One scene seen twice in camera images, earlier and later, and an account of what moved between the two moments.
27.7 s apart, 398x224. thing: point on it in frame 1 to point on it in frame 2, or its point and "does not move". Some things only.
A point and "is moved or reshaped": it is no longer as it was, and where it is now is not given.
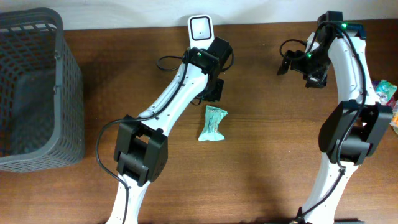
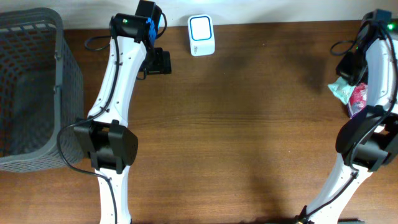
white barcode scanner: [201, 30] does not move
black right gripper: [316, 79] to [341, 71]
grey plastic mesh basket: [41, 108] does not move
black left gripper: [216, 92] to [162, 61]
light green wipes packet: [211, 132] is moved or reshaped
